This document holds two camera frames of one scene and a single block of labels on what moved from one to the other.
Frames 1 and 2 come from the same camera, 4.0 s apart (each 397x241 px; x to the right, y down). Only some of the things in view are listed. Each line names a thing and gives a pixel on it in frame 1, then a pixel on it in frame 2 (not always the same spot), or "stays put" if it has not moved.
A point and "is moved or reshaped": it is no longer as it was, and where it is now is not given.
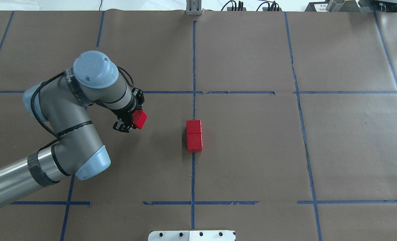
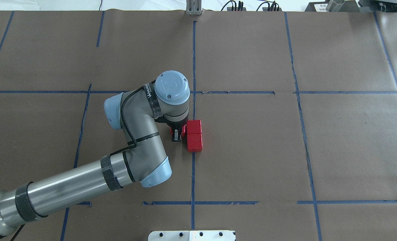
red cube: [139, 117] is moved or reshaped
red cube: [193, 127] stays put
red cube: [194, 143] stays put
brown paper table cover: [281, 125] stays put
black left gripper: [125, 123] to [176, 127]
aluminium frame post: [193, 7] stays put
